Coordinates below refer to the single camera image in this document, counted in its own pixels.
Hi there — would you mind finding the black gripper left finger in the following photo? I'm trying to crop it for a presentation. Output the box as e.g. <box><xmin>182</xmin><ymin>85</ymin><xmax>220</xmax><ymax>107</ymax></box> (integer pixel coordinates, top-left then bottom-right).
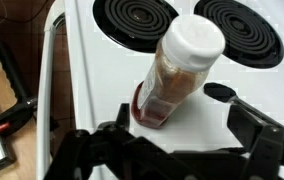
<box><xmin>45</xmin><ymin>102</ymin><xmax>140</xmax><ymax>180</ymax></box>

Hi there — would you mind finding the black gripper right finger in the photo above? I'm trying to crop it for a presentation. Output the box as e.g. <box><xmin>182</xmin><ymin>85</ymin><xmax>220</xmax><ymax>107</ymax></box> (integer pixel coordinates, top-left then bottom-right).
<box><xmin>226</xmin><ymin>103</ymin><xmax>284</xmax><ymax>180</ymax></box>

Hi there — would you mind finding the spice jar white lid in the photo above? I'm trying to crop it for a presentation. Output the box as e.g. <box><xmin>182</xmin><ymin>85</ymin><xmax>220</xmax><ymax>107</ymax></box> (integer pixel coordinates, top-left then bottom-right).
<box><xmin>131</xmin><ymin>13</ymin><xmax>226</xmax><ymax>129</ymax></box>

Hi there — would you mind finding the white electric stove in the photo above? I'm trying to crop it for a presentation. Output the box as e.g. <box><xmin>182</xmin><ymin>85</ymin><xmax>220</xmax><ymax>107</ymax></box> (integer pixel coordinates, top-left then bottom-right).
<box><xmin>36</xmin><ymin>0</ymin><xmax>284</xmax><ymax>180</ymax></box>

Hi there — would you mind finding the small black coil burner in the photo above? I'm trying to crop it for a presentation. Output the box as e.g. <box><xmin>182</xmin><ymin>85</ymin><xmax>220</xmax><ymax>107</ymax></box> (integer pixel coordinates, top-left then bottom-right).
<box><xmin>92</xmin><ymin>0</ymin><xmax>180</xmax><ymax>54</ymax></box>

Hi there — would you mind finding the wooden butcher block table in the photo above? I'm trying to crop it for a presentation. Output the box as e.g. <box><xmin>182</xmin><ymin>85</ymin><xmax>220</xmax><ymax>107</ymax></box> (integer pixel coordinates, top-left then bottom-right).
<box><xmin>0</xmin><ymin>11</ymin><xmax>39</xmax><ymax>180</ymax></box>

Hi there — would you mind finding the large black coil burner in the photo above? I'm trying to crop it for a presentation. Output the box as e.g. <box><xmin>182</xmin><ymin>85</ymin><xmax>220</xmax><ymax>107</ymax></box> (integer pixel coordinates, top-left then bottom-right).
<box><xmin>193</xmin><ymin>0</ymin><xmax>284</xmax><ymax>70</ymax></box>

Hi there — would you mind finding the white oven door handle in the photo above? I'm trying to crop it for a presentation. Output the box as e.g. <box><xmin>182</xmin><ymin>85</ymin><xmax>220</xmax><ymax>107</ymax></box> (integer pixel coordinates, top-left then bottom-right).
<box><xmin>36</xmin><ymin>0</ymin><xmax>66</xmax><ymax>180</ymax></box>

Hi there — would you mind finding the black clamp with red handle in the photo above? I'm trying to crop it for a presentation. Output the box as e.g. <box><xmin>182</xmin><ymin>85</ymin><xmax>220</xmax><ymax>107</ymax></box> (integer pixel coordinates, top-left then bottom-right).
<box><xmin>0</xmin><ymin>36</ymin><xmax>39</xmax><ymax>138</ymax></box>

